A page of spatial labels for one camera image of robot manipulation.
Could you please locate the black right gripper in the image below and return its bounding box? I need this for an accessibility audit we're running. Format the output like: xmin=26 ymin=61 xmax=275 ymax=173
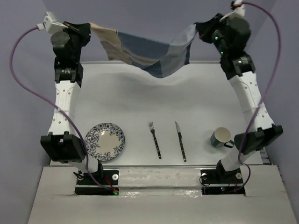
xmin=197 ymin=13 xmax=230 ymax=56

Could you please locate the blue beige checked cloth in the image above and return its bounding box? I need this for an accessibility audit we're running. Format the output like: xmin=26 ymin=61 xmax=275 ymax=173
xmin=91 ymin=23 xmax=197 ymax=78

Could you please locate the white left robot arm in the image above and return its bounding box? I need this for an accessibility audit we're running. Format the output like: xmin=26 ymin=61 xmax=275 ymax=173
xmin=40 ymin=22 xmax=103 ymax=184

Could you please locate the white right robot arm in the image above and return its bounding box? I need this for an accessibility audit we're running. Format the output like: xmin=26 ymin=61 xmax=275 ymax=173
xmin=196 ymin=14 xmax=283 ymax=183

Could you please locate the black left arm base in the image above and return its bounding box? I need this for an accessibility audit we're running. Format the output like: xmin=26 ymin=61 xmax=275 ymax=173
xmin=73 ymin=169 xmax=120 ymax=196

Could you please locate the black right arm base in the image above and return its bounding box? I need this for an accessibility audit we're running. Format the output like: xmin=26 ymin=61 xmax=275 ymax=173
xmin=199 ymin=169 xmax=245 ymax=195

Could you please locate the teal mug white inside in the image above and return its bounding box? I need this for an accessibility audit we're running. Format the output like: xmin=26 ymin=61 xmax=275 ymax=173
xmin=210 ymin=127 xmax=235 ymax=148

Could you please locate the blue floral ceramic plate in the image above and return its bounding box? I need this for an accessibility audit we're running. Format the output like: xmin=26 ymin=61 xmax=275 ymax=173
xmin=85 ymin=123 xmax=125 ymax=162

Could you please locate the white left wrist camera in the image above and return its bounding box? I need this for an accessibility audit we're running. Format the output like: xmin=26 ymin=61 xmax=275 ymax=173
xmin=36 ymin=12 xmax=67 ymax=34

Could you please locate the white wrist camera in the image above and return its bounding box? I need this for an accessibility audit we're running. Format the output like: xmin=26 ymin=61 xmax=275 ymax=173
xmin=220 ymin=0 xmax=245 ymax=22
xmin=36 ymin=12 xmax=67 ymax=34

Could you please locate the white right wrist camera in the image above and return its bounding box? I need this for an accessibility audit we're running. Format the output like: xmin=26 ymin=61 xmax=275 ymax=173
xmin=220 ymin=0 xmax=245 ymax=22

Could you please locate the steel knife patterned handle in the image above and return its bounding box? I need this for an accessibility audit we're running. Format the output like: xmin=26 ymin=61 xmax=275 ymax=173
xmin=175 ymin=121 xmax=186 ymax=162

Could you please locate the steel fork patterned handle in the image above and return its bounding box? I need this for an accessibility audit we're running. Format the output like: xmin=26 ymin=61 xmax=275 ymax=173
xmin=149 ymin=121 xmax=162 ymax=159

